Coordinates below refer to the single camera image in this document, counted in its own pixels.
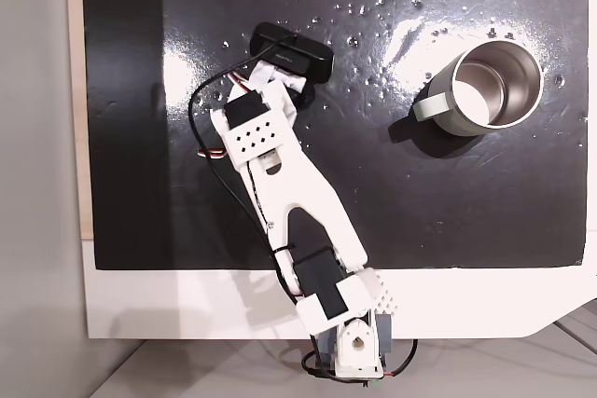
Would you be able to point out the grey steel-lined cup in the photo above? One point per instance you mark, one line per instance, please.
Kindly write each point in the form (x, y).
(448, 111)

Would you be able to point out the black glossy mat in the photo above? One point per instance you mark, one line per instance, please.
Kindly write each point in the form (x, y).
(140, 183)

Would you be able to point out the beige wooden board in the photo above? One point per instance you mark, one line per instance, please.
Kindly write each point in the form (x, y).
(77, 90)

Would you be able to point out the black camera box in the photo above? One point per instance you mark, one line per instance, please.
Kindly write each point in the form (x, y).
(303, 55)

